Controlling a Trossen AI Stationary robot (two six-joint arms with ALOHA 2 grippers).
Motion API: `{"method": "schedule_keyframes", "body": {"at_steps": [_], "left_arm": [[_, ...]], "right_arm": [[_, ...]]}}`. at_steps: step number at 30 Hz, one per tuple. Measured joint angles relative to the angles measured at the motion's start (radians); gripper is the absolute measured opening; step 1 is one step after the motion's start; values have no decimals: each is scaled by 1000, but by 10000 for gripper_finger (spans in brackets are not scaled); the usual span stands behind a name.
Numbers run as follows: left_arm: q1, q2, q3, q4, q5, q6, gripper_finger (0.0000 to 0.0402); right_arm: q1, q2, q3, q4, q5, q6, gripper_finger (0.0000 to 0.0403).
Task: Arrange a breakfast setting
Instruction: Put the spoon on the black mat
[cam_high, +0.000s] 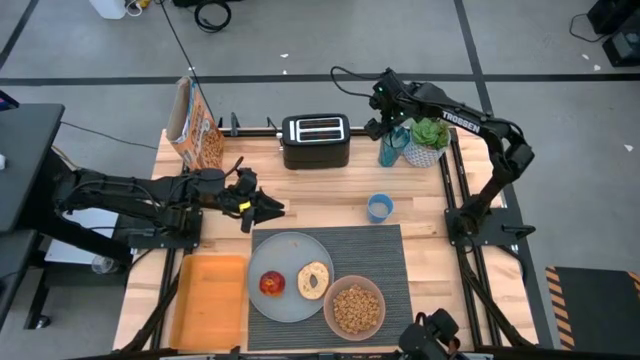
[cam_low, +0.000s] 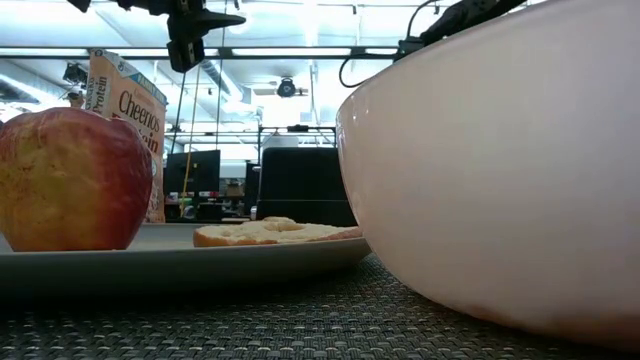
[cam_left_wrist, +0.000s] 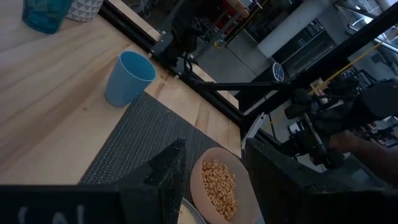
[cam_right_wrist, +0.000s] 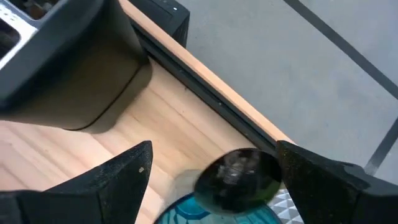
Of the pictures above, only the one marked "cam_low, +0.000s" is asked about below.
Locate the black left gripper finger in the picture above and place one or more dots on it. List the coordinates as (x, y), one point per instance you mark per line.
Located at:
(222, 20)

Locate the orange Cheerios cereal box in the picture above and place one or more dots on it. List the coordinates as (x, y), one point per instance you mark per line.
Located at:
(135, 110)

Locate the red yellow apple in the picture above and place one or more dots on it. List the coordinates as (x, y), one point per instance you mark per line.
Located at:
(70, 180)

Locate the toasted bread slice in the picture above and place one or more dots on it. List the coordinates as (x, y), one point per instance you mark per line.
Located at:
(270, 233)

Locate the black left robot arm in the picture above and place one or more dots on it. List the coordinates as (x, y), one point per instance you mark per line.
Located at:
(145, 5)

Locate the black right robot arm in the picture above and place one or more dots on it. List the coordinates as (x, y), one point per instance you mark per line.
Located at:
(465, 20)

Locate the black ceiling spotlights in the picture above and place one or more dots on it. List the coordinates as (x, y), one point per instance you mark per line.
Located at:
(75, 75)

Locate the black computer monitor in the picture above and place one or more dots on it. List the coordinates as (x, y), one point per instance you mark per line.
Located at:
(205, 172)

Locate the grey round plate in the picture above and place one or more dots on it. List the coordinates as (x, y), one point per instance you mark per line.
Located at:
(175, 265)

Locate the grey woven placemat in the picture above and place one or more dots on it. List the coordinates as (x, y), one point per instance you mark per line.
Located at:
(250, 325)

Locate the pink bowl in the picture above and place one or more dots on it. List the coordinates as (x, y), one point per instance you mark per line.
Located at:
(500, 175)

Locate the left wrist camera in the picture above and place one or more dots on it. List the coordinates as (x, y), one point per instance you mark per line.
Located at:
(185, 56)

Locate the black overhead frame beam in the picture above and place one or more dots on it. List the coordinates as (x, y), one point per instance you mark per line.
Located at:
(275, 52)

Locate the black ceiling dome camera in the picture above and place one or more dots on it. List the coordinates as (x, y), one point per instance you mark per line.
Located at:
(286, 88)

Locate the black metal rack frame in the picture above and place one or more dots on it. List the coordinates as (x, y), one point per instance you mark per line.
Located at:
(297, 128)

